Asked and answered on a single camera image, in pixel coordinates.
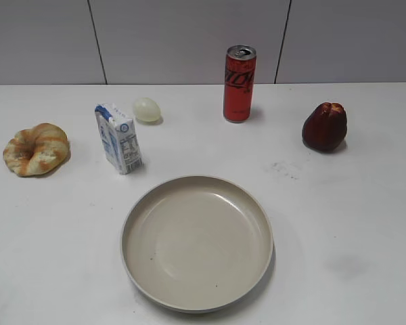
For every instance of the beige round plate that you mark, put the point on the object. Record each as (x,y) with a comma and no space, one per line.
(196,244)

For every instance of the white egg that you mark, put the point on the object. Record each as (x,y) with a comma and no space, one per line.
(146,110)

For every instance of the red soda can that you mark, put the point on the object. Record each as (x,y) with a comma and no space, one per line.
(240,65)

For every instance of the brown white bagel bread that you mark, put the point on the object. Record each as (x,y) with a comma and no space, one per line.
(36,151)

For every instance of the dark red wax apple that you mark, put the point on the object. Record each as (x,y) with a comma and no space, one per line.
(326,127)

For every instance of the blue white milk carton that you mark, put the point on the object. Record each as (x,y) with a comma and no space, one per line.
(118,137)

